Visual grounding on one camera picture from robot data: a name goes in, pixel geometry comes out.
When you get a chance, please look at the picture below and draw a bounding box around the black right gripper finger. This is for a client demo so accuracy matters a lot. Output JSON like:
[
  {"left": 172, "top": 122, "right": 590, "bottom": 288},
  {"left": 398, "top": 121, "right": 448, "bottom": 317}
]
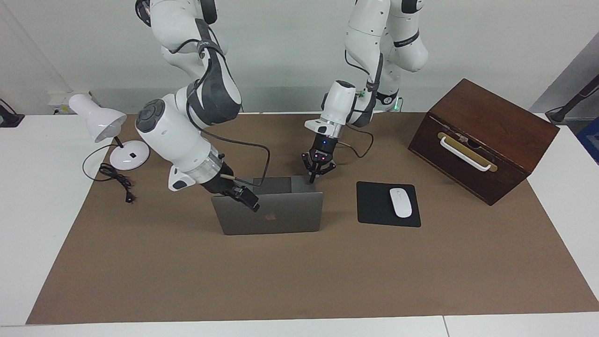
[
  {"left": 226, "top": 188, "right": 257, "bottom": 213},
  {"left": 232, "top": 184, "right": 261, "bottom": 207}
]

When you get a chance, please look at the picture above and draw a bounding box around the silver grey laptop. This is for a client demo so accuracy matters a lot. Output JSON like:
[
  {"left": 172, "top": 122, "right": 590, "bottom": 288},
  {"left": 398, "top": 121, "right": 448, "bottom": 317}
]
[{"left": 211, "top": 176, "right": 324, "bottom": 236}]

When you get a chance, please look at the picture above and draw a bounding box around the black mouse pad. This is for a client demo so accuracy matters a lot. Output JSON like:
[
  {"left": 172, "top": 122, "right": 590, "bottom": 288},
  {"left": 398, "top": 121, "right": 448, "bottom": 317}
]
[{"left": 356, "top": 181, "right": 422, "bottom": 228}]

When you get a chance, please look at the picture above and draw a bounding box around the white computer mouse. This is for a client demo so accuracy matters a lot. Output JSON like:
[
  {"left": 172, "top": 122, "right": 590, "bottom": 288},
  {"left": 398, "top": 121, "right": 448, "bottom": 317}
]
[{"left": 389, "top": 188, "right": 413, "bottom": 219}]

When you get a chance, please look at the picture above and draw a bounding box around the brown paper table mat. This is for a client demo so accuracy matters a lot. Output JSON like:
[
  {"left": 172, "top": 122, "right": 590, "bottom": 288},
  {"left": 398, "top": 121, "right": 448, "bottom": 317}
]
[{"left": 26, "top": 112, "right": 599, "bottom": 325}]

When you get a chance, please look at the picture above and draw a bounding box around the white desk lamp base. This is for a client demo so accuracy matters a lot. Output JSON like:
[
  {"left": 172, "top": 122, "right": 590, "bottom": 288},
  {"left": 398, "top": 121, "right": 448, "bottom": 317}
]
[{"left": 68, "top": 94, "right": 151, "bottom": 171}]

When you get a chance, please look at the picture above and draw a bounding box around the brown wooden cabinet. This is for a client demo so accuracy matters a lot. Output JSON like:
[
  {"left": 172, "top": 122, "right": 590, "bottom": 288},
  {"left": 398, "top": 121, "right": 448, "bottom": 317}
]
[{"left": 408, "top": 78, "right": 560, "bottom": 206}]

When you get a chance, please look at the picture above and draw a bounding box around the black stand foot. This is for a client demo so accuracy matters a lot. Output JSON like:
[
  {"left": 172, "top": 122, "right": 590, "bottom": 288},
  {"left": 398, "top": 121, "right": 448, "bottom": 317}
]
[{"left": 0, "top": 99, "right": 25, "bottom": 128}]

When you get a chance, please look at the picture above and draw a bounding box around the black tripod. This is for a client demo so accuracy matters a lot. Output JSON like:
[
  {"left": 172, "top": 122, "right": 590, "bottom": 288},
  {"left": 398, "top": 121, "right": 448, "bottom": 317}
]
[{"left": 545, "top": 75, "right": 599, "bottom": 123}]

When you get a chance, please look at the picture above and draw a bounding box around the blue object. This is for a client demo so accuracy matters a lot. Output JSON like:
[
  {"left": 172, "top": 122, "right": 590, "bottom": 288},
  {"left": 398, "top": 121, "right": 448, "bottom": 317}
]
[{"left": 576, "top": 117, "right": 599, "bottom": 164}]

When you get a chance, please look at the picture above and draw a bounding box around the grey left arm cable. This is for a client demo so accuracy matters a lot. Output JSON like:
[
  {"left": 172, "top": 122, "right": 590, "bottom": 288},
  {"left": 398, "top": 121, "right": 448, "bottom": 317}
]
[{"left": 338, "top": 123, "right": 375, "bottom": 159}]

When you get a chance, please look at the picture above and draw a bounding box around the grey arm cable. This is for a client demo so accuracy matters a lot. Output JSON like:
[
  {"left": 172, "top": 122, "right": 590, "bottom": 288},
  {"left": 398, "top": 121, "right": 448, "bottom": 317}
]
[
  {"left": 338, "top": 123, "right": 375, "bottom": 159},
  {"left": 199, "top": 129, "right": 271, "bottom": 188}
]

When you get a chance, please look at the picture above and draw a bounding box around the grey right arm cable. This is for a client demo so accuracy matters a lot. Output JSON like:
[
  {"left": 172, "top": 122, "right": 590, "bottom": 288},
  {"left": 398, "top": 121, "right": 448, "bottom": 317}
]
[{"left": 199, "top": 129, "right": 271, "bottom": 188}]

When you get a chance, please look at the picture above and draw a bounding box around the black lamp power cable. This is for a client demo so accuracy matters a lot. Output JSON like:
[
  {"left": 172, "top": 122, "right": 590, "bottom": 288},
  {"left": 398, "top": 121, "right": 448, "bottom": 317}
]
[{"left": 82, "top": 143, "right": 135, "bottom": 204}]

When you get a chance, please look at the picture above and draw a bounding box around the white box handle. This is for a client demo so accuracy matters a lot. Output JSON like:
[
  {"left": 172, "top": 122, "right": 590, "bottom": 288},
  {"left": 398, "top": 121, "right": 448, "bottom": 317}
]
[{"left": 440, "top": 136, "right": 492, "bottom": 172}]

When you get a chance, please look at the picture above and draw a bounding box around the brass handle plate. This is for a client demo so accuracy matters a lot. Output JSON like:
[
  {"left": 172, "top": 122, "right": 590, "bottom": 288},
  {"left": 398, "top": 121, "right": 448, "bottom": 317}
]
[{"left": 437, "top": 132, "right": 498, "bottom": 173}]

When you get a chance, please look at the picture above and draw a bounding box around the white wall power strip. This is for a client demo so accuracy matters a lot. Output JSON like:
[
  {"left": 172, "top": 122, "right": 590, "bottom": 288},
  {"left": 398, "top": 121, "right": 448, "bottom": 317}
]
[{"left": 48, "top": 91, "right": 101, "bottom": 115}]

